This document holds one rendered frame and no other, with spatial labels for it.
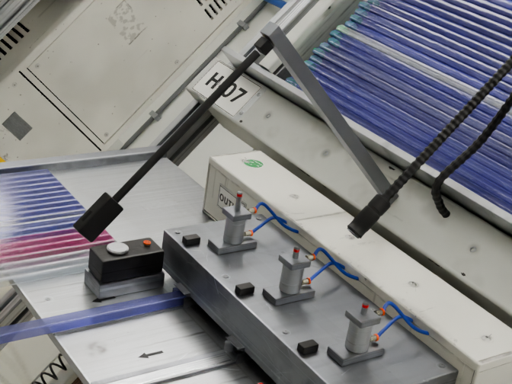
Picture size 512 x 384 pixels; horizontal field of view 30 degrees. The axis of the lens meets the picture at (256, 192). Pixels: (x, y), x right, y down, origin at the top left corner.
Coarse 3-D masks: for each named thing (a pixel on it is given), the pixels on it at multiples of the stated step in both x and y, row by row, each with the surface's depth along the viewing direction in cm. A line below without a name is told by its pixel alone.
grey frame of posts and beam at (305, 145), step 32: (288, 32) 146; (192, 96) 146; (192, 128) 144; (256, 128) 131; (288, 128) 128; (320, 128) 125; (288, 160) 125; (320, 160) 121; (352, 160) 118; (384, 160) 116; (320, 192) 126; (352, 192) 116; (416, 192) 111; (384, 224) 110; (416, 224) 108; (448, 224) 106; (480, 224) 104; (416, 256) 110; (448, 256) 103; (480, 256) 101; (480, 288) 99; (0, 320) 140
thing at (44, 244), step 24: (0, 192) 121; (24, 192) 122; (48, 192) 123; (0, 216) 115; (24, 216) 116; (48, 216) 117; (72, 216) 118; (0, 240) 110; (24, 240) 110; (48, 240) 111; (72, 240) 112; (96, 240) 113; (0, 264) 105; (24, 264) 106; (48, 264) 106; (72, 264) 107
